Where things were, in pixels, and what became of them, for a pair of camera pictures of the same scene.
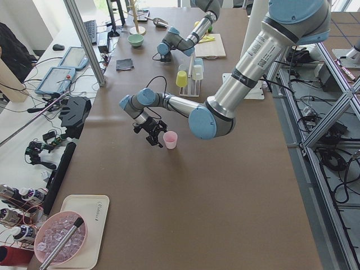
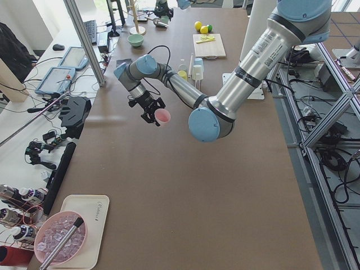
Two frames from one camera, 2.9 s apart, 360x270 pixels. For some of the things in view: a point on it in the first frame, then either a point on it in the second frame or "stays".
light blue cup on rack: [198, 63] stays
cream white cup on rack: [197, 73] stays
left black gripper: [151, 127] -> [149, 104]
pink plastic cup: [170, 139] -> [162, 116]
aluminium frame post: [72, 8] stays
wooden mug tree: [136, 30] stays
